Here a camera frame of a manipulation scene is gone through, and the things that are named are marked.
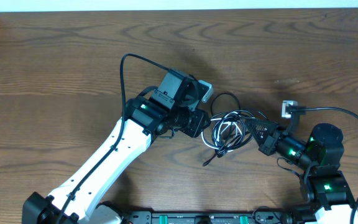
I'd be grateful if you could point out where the black USB cable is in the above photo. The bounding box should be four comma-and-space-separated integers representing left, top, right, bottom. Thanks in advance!
202, 91, 269, 167

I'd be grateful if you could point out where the white USB cable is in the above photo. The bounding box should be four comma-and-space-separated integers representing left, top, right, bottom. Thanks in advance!
201, 111, 254, 152

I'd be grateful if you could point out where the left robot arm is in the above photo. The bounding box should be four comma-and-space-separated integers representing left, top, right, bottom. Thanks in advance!
22, 69, 213, 223

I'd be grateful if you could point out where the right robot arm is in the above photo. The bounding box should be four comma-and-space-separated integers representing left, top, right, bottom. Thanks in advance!
246, 119, 358, 223

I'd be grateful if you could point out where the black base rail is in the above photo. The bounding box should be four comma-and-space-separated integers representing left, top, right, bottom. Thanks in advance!
94, 202, 307, 224

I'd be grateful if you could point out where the left camera cable black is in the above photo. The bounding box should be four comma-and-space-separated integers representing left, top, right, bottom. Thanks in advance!
54, 53, 170, 224

